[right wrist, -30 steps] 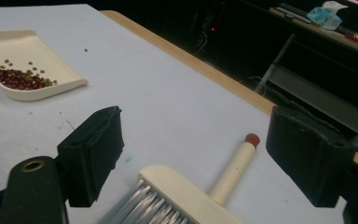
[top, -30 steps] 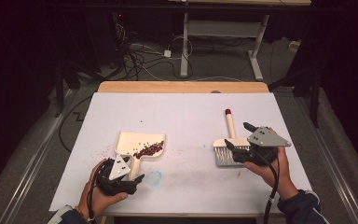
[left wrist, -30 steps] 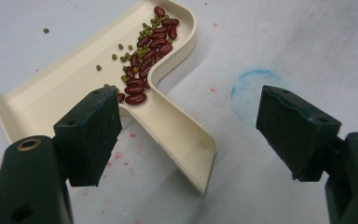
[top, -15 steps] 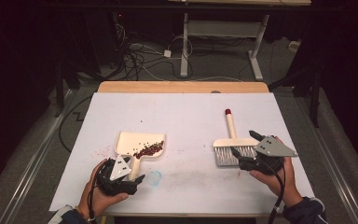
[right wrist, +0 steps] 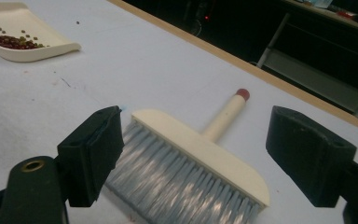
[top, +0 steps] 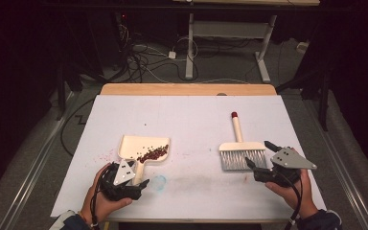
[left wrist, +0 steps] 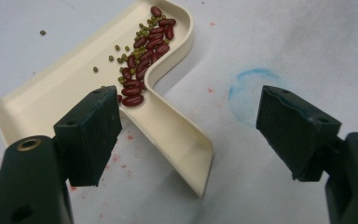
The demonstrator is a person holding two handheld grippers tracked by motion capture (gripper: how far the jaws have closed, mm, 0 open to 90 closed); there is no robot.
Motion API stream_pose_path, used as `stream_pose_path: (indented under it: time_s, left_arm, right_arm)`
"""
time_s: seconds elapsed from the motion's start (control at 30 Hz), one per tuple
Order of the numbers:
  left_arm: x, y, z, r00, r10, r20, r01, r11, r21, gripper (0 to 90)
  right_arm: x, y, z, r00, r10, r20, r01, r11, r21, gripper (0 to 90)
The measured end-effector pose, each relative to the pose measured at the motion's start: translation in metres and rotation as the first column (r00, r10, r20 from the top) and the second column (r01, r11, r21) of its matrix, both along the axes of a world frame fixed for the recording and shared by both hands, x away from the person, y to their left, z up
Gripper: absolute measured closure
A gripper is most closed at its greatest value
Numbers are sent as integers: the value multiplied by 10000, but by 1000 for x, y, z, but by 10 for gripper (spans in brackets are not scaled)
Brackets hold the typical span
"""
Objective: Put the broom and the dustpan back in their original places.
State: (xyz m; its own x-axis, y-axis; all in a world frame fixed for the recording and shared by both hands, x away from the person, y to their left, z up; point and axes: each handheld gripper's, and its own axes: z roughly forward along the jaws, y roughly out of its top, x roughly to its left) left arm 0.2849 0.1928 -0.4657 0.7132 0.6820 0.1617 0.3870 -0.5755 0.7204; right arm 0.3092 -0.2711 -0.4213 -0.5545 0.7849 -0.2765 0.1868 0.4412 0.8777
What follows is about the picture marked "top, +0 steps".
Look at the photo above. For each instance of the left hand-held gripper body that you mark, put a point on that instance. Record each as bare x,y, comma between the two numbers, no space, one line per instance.
123,174

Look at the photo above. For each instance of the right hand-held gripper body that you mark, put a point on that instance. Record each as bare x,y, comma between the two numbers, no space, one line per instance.
290,159

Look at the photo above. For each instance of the cream plastic dustpan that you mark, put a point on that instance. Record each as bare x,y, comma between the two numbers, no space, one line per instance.
134,145

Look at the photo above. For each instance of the cream brush with red cap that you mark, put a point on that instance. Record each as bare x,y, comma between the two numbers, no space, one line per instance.
241,147

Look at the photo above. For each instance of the pile of red beans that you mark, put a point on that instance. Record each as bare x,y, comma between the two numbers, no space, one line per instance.
155,155

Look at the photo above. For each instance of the person's left hand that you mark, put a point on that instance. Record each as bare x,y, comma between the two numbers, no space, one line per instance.
102,207

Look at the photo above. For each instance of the person's right hand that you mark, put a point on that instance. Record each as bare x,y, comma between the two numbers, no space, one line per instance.
300,198

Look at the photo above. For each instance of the black metal stand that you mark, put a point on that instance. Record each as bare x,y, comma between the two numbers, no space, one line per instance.
60,96
323,102

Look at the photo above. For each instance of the white board table cover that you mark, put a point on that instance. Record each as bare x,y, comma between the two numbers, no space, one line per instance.
198,115

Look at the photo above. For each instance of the wooden table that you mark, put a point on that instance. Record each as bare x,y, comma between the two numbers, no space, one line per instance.
172,89

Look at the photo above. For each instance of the white floor socket box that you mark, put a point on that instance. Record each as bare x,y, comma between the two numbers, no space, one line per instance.
302,47

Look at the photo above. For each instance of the white power adapter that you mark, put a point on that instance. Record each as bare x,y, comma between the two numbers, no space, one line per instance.
172,55

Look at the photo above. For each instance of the aluminium floor rail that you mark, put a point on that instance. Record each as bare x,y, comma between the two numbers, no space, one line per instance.
341,179
28,179

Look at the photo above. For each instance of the white metal desk frame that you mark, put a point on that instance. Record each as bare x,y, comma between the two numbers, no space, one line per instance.
226,29

